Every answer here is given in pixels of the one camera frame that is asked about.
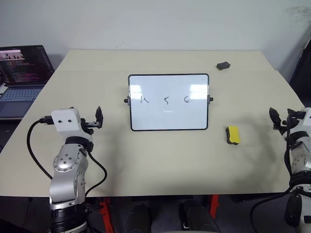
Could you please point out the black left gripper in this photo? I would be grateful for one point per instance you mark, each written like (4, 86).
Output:
(90, 124)

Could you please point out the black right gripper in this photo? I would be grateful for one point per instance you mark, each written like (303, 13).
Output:
(284, 128)

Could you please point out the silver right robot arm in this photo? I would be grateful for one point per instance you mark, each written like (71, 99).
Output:
(300, 157)

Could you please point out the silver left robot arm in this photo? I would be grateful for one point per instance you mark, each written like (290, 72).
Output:
(65, 167)

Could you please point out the yellow and black eraser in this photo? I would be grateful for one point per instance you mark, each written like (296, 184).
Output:
(234, 134)

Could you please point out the small dark grey object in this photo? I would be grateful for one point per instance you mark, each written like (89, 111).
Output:
(223, 65)

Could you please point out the grey open laptop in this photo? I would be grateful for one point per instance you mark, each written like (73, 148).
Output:
(19, 80)

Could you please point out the small black-framed whiteboard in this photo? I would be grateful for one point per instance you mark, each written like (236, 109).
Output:
(168, 103)

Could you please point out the dark rounded shape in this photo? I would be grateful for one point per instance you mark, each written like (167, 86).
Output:
(198, 218)
(138, 219)

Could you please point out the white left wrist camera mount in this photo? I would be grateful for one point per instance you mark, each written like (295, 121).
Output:
(66, 121)

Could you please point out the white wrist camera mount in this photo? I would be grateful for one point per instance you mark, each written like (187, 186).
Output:
(66, 121)
(302, 126)

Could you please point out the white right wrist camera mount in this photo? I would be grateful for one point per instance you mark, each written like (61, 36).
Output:
(302, 126)

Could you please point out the red table frame leg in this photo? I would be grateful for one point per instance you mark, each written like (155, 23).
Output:
(214, 206)
(105, 214)

